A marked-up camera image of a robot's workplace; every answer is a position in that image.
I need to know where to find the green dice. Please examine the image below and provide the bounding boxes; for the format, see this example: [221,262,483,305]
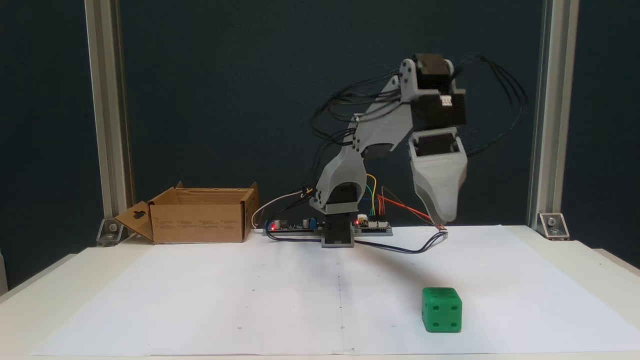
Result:
[421,286,464,334]

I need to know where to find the circuit board with jumper wires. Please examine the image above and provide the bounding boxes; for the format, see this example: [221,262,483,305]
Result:
[353,214,394,237]

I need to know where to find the black shoulder servo cables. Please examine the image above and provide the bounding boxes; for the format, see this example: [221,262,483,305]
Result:
[310,69,417,202]

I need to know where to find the white paper sheet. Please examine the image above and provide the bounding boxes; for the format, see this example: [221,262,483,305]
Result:
[31,224,640,357]

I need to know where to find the orange and red wires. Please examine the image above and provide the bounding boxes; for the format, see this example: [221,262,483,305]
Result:
[377,186,447,231]

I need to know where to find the brown cardboard box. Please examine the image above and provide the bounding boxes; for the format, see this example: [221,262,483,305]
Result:
[113,181,260,246]

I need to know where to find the blue circuit board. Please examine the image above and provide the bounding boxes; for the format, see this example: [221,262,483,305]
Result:
[262,216,324,237]

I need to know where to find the yellow green blue jumper wires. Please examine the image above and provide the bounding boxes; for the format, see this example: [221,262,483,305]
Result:
[364,173,383,219]

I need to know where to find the black cable with white connector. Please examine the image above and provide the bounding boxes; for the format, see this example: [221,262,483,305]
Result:
[264,225,449,256]

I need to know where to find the metal corner bracket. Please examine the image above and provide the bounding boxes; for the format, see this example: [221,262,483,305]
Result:
[537,212,571,242]
[95,217,125,247]

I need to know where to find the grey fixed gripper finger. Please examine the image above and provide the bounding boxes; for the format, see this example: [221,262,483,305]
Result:
[410,160,469,225]

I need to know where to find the aluminium frame post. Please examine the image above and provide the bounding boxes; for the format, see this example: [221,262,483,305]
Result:
[526,0,581,228]
[83,0,135,236]

